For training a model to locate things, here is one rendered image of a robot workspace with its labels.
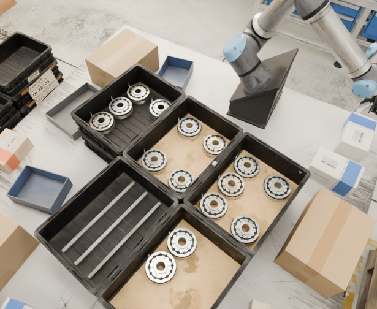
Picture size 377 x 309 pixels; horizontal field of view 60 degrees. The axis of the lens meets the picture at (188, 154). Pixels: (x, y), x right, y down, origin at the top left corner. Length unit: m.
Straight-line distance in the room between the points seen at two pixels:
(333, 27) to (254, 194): 0.63
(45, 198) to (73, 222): 0.27
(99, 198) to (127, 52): 0.78
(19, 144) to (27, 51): 1.02
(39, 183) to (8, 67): 1.07
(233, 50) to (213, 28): 1.90
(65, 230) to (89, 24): 2.49
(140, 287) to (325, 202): 0.73
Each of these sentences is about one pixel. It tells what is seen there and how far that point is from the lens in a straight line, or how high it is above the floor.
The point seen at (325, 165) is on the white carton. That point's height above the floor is 0.79.
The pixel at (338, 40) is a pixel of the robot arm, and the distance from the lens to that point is 1.21.
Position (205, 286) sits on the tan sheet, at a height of 0.83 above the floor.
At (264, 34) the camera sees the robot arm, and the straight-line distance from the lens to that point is 1.49.
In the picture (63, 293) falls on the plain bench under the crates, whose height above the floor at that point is 0.70.
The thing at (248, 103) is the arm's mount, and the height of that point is 0.83.
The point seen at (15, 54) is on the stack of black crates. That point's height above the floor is 0.49.
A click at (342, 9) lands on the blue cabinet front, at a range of 2.98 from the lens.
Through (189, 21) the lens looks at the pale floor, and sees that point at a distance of 3.39.
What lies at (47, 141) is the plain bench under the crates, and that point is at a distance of 1.66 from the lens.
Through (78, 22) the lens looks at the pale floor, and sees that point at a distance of 3.50.
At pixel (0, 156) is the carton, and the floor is 0.77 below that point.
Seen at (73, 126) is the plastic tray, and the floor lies 0.70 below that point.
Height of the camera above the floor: 1.97
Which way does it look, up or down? 58 degrees down
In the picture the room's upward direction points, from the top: 2 degrees clockwise
